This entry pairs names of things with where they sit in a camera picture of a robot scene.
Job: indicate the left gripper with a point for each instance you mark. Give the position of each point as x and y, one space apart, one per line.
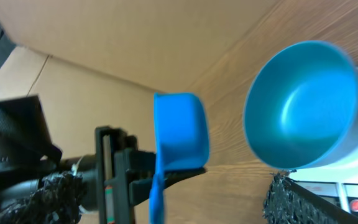
124 175

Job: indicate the blue plastic measuring scoop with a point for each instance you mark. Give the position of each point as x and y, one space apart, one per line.
182 143

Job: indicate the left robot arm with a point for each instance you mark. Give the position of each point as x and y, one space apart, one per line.
38 185

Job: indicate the blue metal bowl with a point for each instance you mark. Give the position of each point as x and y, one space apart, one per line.
301 110

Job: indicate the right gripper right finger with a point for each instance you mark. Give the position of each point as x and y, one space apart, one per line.
287 202

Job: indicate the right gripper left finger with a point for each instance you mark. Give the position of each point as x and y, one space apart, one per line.
57 202

